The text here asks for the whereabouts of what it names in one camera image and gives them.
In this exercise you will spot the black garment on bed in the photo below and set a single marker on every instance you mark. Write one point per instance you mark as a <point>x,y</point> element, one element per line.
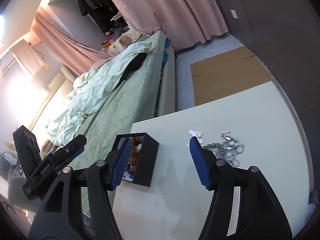
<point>133,66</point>

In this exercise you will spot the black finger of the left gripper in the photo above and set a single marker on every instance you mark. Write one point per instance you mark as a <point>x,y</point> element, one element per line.
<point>69,152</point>

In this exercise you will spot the white wall socket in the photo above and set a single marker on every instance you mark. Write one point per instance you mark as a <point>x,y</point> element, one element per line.
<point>234,14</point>

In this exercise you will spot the pink curtain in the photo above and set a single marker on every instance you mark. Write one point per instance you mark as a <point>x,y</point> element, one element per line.
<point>184,22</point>
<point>74,54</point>

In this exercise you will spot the white towel on wall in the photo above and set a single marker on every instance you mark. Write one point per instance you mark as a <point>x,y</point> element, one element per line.
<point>29,60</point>

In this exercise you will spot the pale green duvet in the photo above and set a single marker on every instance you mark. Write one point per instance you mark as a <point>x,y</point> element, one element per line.
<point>90,91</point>

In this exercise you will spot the pink curtain right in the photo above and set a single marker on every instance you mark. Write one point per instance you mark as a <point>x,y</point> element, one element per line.
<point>184,22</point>

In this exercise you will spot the pink curtain left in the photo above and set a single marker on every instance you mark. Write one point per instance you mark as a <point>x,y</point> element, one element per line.
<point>74,54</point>

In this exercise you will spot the black jewelry box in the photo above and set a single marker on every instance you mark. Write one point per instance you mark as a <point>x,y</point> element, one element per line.
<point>142,157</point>

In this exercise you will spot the hanging dark clothes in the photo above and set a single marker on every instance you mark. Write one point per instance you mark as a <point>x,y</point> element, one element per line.
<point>101,12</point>

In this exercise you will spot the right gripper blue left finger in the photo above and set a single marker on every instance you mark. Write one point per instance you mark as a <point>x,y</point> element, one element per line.
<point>60,214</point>

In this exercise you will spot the bear print pillow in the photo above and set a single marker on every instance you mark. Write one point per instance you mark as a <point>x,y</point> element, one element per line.
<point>125,40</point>

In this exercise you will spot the bed with green sheet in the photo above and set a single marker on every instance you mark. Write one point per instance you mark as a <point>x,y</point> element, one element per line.
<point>137,98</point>

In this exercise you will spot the flat cardboard sheet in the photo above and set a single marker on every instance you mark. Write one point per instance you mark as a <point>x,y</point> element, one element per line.
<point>227,74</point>

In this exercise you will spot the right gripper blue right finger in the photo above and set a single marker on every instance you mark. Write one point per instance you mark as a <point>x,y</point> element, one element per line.
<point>261,215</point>

